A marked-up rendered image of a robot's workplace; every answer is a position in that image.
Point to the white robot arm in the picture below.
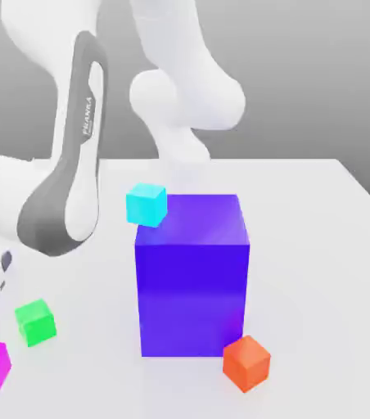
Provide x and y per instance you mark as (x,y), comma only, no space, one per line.
(185,81)

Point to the small green cube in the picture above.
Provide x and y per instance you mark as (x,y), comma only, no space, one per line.
(36,322)

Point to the small cyan cube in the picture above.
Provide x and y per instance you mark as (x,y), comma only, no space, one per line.
(145,204)

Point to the small orange cube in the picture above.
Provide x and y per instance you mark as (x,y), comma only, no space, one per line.
(246,363)

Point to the large blue box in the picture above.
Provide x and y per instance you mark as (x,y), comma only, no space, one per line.
(191,294)

